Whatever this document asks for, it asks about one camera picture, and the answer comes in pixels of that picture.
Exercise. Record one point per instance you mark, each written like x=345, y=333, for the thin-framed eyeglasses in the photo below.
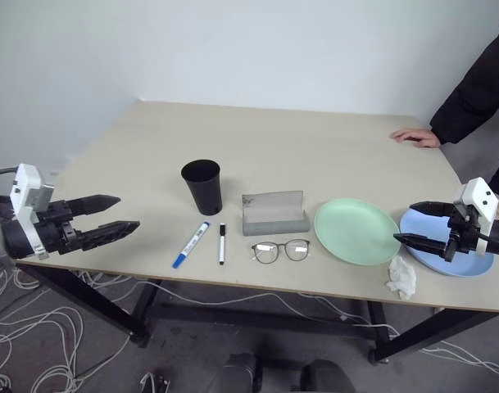
x=284, y=249

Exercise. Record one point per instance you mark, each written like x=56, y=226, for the black metal table frame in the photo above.
x=93, y=299

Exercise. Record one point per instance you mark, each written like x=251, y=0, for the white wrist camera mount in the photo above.
x=478, y=192
x=28, y=186

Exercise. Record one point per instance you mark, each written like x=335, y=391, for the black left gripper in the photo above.
x=58, y=229

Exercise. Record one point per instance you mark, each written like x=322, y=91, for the grey glasses case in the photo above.
x=273, y=227

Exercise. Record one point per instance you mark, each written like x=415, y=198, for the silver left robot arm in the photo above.
x=13, y=241

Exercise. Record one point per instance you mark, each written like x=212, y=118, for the green plate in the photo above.
x=355, y=231

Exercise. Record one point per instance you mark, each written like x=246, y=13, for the blue whiteboard marker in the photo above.
x=190, y=245

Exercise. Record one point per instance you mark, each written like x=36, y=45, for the white tissue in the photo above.
x=402, y=278

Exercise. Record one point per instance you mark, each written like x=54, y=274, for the black whiteboard marker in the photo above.
x=222, y=245

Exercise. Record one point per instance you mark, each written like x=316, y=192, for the person's black-sleeved arm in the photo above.
x=474, y=94

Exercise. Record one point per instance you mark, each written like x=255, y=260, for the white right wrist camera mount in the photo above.
x=478, y=192

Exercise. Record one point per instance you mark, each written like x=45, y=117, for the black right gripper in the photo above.
x=462, y=233

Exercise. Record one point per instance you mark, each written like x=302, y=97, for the small black floor object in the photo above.
x=159, y=382

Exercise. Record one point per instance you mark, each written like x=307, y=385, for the person's bare hand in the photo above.
x=417, y=137

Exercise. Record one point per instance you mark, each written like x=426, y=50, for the blue plate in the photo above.
x=466, y=266

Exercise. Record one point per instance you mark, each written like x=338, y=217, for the black plastic cup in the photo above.
x=206, y=192

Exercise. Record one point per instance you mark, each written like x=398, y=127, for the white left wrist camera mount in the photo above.
x=28, y=186

